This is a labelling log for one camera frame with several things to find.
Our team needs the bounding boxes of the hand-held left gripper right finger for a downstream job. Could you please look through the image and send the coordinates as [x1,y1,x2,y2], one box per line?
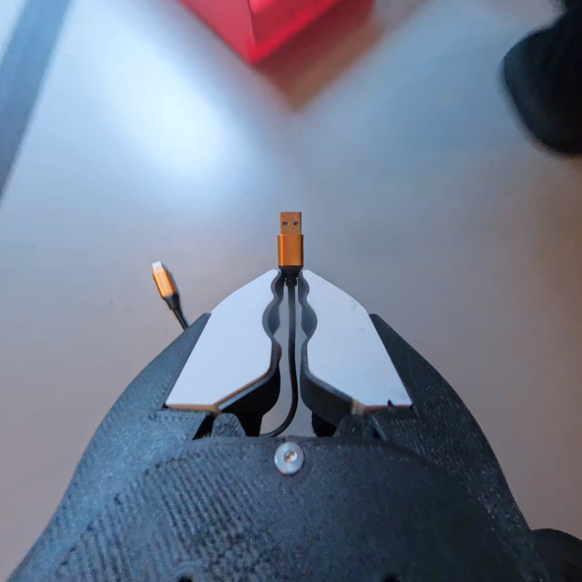
[300,269,413,435]

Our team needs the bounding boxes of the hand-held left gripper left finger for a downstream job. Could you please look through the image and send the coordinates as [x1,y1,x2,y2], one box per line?
[164,269,282,436]

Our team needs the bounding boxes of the black usb cable orange plugs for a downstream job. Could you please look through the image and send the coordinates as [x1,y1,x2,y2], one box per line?
[151,211,304,438]

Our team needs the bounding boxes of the red plastic basket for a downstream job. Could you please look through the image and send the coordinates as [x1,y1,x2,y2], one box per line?
[179,0,374,65]

